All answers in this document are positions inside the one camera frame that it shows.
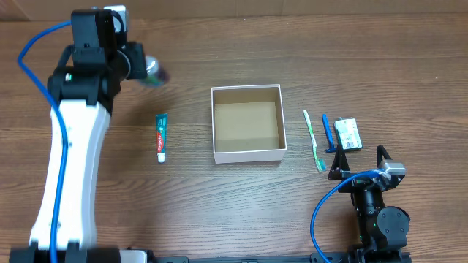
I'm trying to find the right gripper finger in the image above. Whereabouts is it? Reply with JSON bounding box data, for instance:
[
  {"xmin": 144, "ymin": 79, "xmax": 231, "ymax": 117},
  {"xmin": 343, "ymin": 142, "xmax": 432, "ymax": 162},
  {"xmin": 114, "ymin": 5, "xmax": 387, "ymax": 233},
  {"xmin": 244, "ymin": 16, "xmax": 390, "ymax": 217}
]
[
  {"xmin": 328, "ymin": 145, "xmax": 351, "ymax": 180},
  {"xmin": 377, "ymin": 145, "xmax": 393, "ymax": 169}
]

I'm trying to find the green white toothbrush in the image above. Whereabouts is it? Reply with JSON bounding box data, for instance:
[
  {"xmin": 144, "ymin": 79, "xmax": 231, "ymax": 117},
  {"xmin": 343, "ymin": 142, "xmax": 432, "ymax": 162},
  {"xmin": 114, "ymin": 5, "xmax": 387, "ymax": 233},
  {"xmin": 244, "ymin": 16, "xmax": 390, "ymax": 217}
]
[{"xmin": 303, "ymin": 110, "xmax": 326, "ymax": 172}]

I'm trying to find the clear pump bottle blue liquid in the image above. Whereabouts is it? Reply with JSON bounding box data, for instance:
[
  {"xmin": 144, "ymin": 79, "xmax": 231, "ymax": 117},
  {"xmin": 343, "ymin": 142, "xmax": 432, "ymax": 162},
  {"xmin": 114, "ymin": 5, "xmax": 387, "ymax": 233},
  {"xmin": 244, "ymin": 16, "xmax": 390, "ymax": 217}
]
[{"xmin": 141, "ymin": 56, "xmax": 170, "ymax": 87}]

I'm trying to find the white soap bar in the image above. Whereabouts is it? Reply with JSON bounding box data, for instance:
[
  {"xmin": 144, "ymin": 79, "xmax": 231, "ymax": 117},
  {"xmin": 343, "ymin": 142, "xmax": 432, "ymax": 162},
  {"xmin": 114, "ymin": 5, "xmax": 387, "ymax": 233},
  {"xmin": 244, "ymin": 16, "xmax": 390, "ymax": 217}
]
[{"xmin": 334, "ymin": 118, "xmax": 363, "ymax": 151}]

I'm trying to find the blue disposable razor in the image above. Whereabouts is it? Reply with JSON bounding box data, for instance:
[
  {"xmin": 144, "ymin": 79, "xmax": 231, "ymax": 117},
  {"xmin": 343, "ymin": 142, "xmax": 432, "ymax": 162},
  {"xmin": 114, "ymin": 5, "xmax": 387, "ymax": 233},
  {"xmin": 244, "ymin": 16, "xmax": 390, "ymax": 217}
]
[{"xmin": 322, "ymin": 114, "xmax": 336, "ymax": 153}]

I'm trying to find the green Colgate toothpaste tube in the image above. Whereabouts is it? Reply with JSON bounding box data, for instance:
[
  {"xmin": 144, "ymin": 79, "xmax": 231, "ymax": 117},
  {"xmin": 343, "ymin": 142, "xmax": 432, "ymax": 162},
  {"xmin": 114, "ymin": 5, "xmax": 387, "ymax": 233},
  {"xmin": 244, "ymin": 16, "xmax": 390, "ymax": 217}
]
[{"xmin": 156, "ymin": 113, "xmax": 167, "ymax": 164}]

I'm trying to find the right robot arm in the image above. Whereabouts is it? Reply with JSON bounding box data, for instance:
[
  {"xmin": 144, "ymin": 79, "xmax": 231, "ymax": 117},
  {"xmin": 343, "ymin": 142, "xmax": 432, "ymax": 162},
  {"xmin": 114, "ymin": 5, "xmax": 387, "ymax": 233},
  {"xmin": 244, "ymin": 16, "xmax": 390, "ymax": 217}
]
[{"xmin": 333, "ymin": 145, "xmax": 412, "ymax": 263}]

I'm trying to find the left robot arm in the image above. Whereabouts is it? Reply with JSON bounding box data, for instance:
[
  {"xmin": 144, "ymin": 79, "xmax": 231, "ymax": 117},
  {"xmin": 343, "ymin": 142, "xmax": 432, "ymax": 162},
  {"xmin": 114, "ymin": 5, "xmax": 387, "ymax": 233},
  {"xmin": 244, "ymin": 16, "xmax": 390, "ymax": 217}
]
[{"xmin": 10, "ymin": 5, "xmax": 149, "ymax": 263}]

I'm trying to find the open cardboard box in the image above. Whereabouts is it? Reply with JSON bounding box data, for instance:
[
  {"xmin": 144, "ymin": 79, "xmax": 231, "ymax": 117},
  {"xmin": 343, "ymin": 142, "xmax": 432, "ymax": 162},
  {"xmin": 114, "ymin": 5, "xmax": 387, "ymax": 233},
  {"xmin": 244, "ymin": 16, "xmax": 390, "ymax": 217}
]
[{"xmin": 211, "ymin": 84, "xmax": 287, "ymax": 164}]

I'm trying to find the right blue cable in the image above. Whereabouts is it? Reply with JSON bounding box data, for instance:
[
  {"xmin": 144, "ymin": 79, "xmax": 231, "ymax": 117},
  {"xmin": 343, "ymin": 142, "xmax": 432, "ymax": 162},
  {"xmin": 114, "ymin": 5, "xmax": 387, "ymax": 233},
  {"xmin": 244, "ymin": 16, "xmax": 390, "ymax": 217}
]
[{"xmin": 309, "ymin": 169, "xmax": 381, "ymax": 263}]

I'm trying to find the blue cable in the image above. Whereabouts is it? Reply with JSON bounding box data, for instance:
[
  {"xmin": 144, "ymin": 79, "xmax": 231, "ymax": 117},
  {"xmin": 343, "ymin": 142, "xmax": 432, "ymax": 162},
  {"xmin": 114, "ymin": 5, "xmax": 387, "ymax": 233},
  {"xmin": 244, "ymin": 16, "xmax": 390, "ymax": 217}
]
[
  {"xmin": 17, "ymin": 20, "xmax": 73, "ymax": 263},
  {"xmin": 309, "ymin": 169, "xmax": 381, "ymax": 263}
]

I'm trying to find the left blue cable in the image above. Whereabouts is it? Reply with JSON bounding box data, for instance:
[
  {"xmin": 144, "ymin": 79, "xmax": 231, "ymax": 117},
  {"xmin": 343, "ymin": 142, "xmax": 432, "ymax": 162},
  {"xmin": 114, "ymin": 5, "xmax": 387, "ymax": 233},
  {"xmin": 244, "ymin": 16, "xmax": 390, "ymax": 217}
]
[{"xmin": 17, "ymin": 20, "xmax": 73, "ymax": 263}]

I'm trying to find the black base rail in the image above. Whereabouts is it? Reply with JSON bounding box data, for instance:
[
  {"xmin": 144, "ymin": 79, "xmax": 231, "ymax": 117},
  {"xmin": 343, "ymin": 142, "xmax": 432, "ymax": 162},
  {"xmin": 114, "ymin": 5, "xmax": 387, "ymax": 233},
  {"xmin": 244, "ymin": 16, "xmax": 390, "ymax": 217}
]
[{"xmin": 148, "ymin": 252, "xmax": 412, "ymax": 263}]

